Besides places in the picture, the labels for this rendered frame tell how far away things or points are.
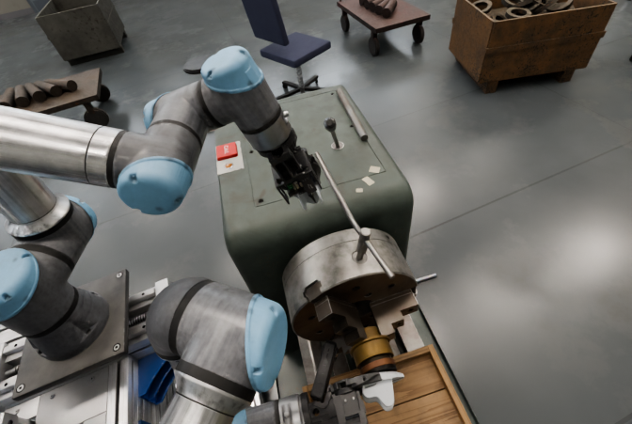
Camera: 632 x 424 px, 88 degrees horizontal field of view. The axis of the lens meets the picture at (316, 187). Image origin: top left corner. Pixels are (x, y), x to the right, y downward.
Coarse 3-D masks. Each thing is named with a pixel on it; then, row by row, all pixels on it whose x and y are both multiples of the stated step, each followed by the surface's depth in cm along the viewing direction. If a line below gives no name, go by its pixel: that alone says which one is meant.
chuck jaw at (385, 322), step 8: (392, 296) 77; (400, 296) 77; (408, 296) 76; (376, 304) 77; (384, 304) 76; (392, 304) 76; (400, 304) 76; (408, 304) 75; (416, 304) 75; (376, 312) 75; (384, 312) 75; (392, 312) 75; (400, 312) 74; (408, 312) 77; (376, 320) 74; (384, 320) 74; (392, 320) 74; (400, 320) 73; (384, 328) 73; (392, 328) 72; (392, 336) 73
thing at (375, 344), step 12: (372, 336) 71; (384, 336) 71; (360, 348) 70; (372, 348) 69; (384, 348) 69; (360, 360) 68; (372, 360) 68; (384, 360) 67; (360, 372) 69; (372, 372) 66
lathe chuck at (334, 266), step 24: (312, 264) 73; (336, 264) 70; (360, 264) 69; (288, 288) 77; (336, 288) 68; (360, 288) 71; (384, 288) 74; (408, 288) 77; (312, 312) 73; (360, 312) 83; (312, 336) 82
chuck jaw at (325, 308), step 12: (312, 288) 71; (312, 300) 69; (324, 300) 69; (336, 300) 71; (324, 312) 68; (336, 312) 68; (348, 312) 71; (336, 324) 70; (348, 324) 68; (360, 324) 72; (348, 336) 70; (360, 336) 69
